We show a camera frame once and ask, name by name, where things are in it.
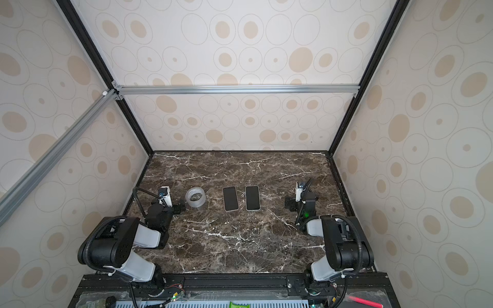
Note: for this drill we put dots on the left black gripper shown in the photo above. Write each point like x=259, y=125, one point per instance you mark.
x=177, y=210

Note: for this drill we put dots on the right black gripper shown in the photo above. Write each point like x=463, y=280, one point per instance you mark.
x=291, y=202

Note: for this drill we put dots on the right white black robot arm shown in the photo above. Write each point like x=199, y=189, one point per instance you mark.
x=347, y=250

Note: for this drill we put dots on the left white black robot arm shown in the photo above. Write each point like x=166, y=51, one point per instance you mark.
x=110, y=246

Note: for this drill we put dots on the phone in grey case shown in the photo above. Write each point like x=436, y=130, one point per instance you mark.
x=252, y=197

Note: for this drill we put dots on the clear tape roll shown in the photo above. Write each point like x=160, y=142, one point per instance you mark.
x=195, y=197

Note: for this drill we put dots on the green tag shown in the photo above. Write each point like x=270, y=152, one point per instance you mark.
x=234, y=305

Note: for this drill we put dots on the pink pen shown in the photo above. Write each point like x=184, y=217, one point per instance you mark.
x=363, y=301

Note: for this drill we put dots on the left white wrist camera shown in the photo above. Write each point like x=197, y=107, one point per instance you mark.
x=164, y=196

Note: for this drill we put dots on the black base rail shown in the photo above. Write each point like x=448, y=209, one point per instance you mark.
x=218, y=290

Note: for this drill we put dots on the horizontal aluminium rail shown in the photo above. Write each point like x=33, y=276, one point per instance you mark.
x=230, y=90

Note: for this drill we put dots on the diagonal aluminium rail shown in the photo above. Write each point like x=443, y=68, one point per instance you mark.
x=31, y=179

